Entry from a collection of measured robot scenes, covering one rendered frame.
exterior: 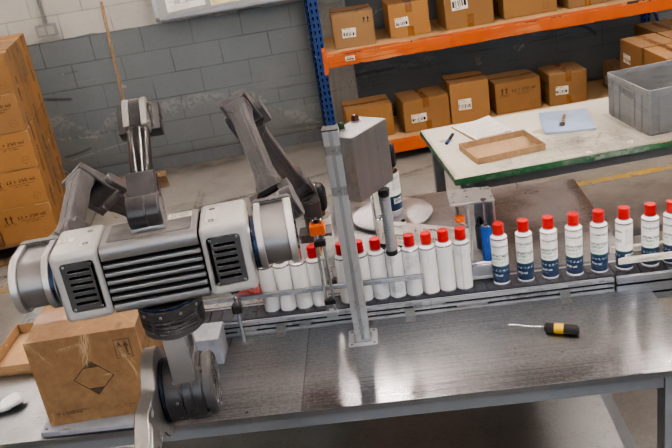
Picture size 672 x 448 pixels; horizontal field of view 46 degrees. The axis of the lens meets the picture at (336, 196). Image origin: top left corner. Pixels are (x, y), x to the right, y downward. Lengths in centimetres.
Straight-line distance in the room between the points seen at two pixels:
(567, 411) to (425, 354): 89
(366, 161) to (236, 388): 74
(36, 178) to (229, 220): 402
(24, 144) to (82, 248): 388
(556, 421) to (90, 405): 161
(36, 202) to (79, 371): 342
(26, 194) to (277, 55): 234
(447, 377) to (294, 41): 474
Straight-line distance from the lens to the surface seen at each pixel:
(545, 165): 365
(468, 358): 230
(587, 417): 306
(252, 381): 235
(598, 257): 254
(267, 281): 249
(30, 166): 554
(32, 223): 567
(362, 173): 217
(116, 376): 227
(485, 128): 414
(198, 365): 178
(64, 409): 236
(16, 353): 286
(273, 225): 162
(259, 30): 662
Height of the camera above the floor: 214
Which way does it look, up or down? 22 degrees down
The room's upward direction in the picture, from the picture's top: 9 degrees counter-clockwise
